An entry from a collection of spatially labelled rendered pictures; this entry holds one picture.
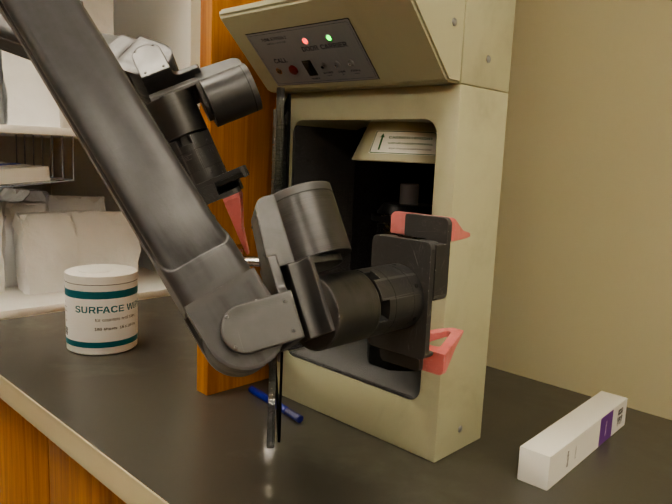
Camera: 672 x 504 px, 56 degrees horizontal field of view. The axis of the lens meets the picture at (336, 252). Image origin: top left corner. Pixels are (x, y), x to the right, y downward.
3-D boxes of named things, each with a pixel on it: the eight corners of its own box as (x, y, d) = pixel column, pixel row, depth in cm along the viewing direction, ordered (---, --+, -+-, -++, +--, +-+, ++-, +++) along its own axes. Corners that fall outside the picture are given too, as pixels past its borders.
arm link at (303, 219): (222, 370, 51) (228, 359, 43) (185, 237, 53) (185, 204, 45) (358, 329, 54) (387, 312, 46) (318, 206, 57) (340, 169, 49)
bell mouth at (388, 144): (402, 161, 104) (404, 127, 103) (498, 166, 92) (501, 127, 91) (326, 158, 91) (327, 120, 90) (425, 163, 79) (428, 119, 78)
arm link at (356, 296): (289, 361, 49) (338, 343, 45) (264, 276, 50) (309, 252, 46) (351, 344, 54) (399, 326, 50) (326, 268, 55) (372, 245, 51)
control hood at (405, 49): (279, 93, 95) (281, 24, 94) (462, 83, 73) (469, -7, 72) (216, 85, 87) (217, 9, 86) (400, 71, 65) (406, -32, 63)
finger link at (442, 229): (497, 214, 59) (438, 218, 52) (491, 289, 60) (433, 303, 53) (437, 208, 64) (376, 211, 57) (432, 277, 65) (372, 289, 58)
